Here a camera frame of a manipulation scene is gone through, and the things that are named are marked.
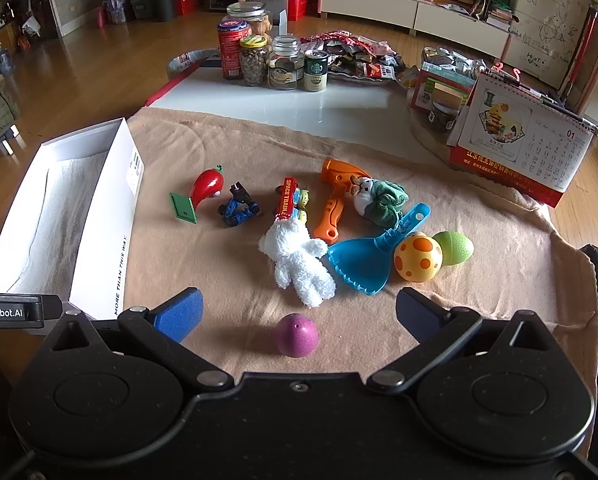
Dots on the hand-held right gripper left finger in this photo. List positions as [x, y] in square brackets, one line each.
[179, 312]

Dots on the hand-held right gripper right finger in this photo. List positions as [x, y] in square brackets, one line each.
[419, 310]

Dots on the yellow spotted toy egg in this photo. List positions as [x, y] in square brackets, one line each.
[419, 257]

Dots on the green toy egg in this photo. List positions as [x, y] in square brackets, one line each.
[458, 247]

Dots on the blue toy shovel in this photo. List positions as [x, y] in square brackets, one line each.
[359, 260]

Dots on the white cardboard box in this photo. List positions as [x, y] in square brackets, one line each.
[114, 240]

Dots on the green plastic card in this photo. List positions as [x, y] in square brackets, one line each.
[183, 207]

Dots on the green plush toy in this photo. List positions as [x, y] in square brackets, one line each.
[386, 205]

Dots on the blue toy car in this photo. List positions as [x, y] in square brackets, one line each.
[239, 210]

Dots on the purple toy egg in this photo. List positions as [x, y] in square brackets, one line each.
[296, 335]

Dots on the white plush bear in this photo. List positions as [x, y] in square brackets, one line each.
[294, 255]

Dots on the red chili pepper toy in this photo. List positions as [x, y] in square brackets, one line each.
[206, 185]

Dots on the orange toy axe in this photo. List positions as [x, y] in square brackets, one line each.
[331, 210]

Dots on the red toy train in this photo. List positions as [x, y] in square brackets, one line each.
[286, 197]

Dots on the beige blanket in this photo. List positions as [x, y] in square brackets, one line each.
[229, 160]

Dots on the desk calendar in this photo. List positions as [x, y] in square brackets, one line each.
[529, 135]

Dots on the printed cardboard box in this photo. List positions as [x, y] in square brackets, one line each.
[436, 97]

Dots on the grey trash bin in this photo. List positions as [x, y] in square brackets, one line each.
[184, 62]

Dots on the blue and white small box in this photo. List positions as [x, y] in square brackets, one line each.
[211, 63]

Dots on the pile of foil packets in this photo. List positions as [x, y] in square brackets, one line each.
[454, 60]

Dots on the clear water bottle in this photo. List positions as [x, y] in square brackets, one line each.
[4, 60]

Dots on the green coffee can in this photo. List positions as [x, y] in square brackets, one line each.
[316, 72]

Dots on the green-lidded seed jar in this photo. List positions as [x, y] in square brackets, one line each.
[254, 62]

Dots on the pile of snack packets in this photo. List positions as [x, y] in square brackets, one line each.
[359, 55]

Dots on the clear glass jar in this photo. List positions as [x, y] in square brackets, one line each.
[285, 67]

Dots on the red tin can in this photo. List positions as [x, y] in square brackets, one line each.
[230, 50]

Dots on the large glass cookie jar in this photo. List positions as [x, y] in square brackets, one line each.
[251, 15]

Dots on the red bottle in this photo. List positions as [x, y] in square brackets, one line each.
[102, 16]

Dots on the white low cabinet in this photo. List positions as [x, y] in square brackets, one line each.
[369, 2]

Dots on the white boxes with drawings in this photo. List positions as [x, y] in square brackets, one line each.
[549, 20]

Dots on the red storage bin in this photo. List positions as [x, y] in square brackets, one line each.
[296, 5]

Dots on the red stick mop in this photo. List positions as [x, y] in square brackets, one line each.
[586, 25]

